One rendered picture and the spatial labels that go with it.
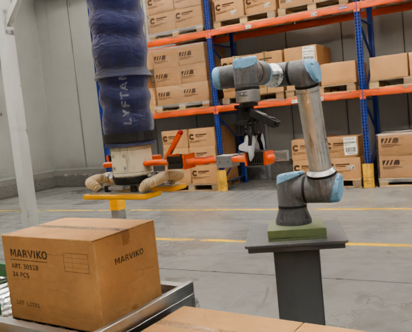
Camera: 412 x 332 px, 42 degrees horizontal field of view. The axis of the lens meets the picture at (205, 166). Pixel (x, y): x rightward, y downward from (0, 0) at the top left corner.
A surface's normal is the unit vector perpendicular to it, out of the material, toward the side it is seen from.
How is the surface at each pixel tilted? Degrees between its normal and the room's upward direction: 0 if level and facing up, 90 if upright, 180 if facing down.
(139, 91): 71
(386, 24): 90
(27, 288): 90
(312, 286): 90
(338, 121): 90
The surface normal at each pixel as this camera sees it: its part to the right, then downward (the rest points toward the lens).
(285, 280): -0.15, 0.11
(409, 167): -0.47, 0.13
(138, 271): 0.84, -0.04
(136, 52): 0.63, 0.07
